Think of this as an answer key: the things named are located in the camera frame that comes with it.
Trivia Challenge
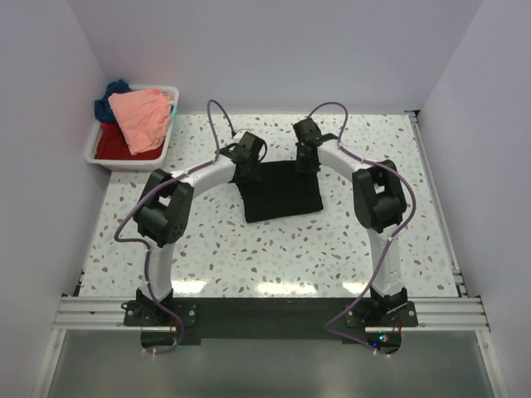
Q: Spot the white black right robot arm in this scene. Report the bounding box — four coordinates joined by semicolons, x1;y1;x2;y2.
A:
293;118;407;326

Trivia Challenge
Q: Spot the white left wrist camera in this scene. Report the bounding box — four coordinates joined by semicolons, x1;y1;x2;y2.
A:
232;129;246;143

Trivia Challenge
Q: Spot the salmon pink t shirt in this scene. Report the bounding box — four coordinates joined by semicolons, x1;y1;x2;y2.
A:
109;89;174;155

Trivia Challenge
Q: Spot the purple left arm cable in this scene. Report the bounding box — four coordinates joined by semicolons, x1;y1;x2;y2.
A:
112;98;237;354

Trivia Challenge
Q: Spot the aluminium front rail frame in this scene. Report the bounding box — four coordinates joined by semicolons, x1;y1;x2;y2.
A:
52;297;490;337

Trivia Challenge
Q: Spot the red t shirt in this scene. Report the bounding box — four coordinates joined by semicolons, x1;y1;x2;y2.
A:
95;123;163;161

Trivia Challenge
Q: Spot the blue t shirt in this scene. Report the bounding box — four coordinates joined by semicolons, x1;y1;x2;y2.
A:
94;79;132;123

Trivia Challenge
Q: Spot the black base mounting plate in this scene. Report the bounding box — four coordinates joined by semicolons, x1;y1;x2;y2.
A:
121;296;419;352

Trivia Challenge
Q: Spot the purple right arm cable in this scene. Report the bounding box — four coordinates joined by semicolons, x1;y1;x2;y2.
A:
324;101;418;348

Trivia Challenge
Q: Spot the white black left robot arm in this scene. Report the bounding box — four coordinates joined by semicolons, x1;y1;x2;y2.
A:
134;132;267;325

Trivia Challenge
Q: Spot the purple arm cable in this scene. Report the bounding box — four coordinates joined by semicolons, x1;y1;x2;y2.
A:
112;98;237;354
324;101;418;348

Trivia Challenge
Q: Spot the aluminium right side rail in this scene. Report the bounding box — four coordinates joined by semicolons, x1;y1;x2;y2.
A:
405;111;469;298

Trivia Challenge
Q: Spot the black t shirt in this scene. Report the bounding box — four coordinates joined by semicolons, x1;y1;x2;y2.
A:
236;161;324;224

